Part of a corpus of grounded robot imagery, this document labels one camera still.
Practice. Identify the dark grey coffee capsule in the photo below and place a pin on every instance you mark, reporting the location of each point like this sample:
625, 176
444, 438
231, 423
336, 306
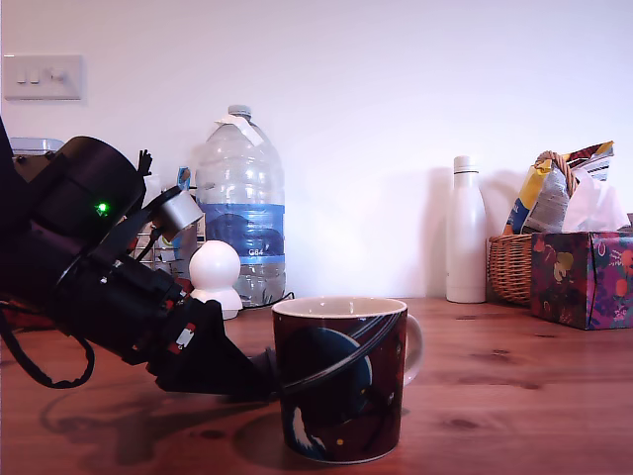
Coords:
271, 361

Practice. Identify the dark red planet print mug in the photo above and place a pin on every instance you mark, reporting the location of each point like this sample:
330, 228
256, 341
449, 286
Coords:
336, 386

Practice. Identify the blue packet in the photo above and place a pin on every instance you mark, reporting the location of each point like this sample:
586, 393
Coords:
184, 177

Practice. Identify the black stirrer bundle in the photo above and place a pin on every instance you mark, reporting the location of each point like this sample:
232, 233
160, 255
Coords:
145, 161

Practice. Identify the large clear water bottle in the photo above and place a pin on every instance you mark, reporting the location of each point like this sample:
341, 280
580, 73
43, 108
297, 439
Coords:
242, 198

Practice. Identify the clear plastic storage container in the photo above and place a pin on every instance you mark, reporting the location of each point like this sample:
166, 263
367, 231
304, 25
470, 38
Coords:
34, 145

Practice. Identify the white insulated bottle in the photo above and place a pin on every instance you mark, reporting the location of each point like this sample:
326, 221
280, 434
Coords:
466, 237

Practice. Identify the wicker basket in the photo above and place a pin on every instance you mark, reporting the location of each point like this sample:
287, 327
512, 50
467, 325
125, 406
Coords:
509, 269

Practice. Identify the floral tissue box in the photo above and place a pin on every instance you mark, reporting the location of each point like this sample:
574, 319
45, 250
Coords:
564, 277

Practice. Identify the yellow and grey snack bag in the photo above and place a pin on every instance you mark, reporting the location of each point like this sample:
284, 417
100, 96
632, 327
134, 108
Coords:
539, 203

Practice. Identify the white tissue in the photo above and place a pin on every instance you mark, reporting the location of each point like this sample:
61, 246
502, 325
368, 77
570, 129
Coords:
593, 208

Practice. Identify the red patterned snack bag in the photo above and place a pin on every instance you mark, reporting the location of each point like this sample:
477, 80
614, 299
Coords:
596, 158

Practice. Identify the small white round camera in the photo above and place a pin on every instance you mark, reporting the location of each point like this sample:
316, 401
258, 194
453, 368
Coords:
215, 269

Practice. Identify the grey camera box with bracket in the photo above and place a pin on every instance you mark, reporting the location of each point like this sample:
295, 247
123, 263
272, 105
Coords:
180, 210

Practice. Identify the white light switch plate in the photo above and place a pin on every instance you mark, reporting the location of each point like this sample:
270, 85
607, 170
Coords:
44, 79

